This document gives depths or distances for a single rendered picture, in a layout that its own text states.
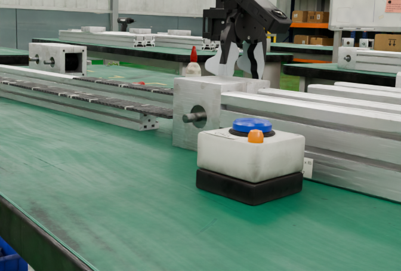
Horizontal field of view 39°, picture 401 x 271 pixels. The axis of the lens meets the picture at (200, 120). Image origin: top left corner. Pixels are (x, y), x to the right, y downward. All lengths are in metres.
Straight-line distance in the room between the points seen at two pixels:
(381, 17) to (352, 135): 3.47
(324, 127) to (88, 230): 0.29
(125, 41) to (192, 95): 3.35
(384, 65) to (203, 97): 1.78
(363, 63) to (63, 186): 2.04
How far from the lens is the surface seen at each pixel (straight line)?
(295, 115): 0.64
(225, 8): 1.02
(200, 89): 0.74
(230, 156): 0.55
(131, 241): 0.45
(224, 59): 0.96
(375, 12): 4.09
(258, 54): 1.03
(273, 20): 0.93
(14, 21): 12.25
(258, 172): 0.53
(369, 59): 2.50
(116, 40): 4.20
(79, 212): 0.52
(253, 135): 0.53
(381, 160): 0.61
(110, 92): 1.27
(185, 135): 0.77
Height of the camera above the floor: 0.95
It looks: 10 degrees down
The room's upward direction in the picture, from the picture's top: 2 degrees clockwise
